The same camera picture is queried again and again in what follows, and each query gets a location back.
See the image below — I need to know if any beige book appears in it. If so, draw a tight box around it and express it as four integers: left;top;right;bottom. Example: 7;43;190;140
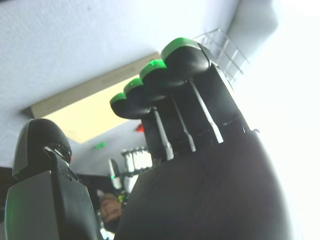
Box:
21;51;161;145

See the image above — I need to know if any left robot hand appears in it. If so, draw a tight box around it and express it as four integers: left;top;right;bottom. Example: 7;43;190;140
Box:
4;37;302;240

